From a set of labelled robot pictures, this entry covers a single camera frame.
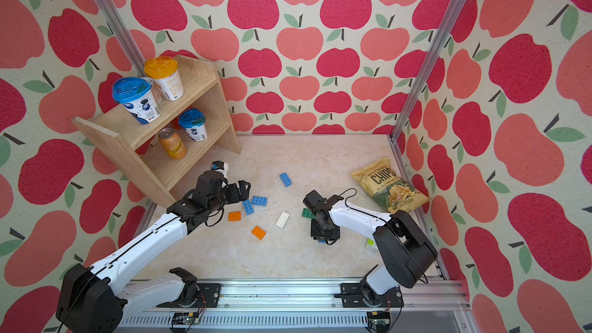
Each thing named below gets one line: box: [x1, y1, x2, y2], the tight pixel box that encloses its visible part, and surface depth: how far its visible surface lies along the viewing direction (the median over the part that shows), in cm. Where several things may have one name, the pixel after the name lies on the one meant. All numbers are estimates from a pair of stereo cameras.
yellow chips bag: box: [350, 157, 431, 214], surface depth 95 cm
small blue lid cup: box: [178, 107, 208, 142], surface depth 86 cm
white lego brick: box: [275, 211, 291, 229], surface depth 92 cm
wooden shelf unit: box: [70, 57, 242, 208], surface depth 81 cm
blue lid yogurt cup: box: [111, 77, 162, 125], surface depth 62 cm
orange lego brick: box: [251, 225, 267, 241], surface depth 90 cm
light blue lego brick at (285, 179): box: [279, 172, 293, 188], surface depth 104 cm
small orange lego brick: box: [228, 211, 242, 222], surface depth 93 cm
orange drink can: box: [158, 127, 188, 161], surface depth 80 cm
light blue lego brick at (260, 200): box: [251, 195, 269, 207], surface depth 97 cm
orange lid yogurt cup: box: [144, 56, 184, 101], surface depth 69 cm
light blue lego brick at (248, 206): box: [242, 198, 256, 216], surface depth 95 cm
